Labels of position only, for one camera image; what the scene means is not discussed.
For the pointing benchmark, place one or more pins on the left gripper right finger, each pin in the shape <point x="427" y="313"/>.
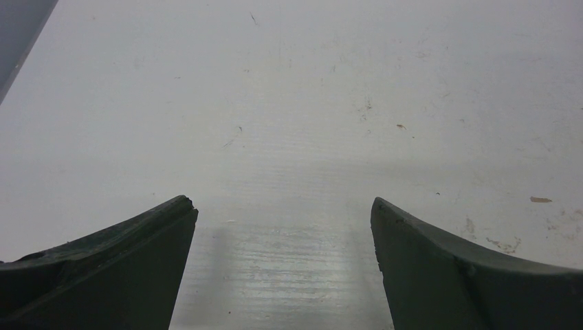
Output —
<point x="436" y="280"/>

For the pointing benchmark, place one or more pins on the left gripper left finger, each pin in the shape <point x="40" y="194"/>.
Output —
<point x="126" y="276"/>

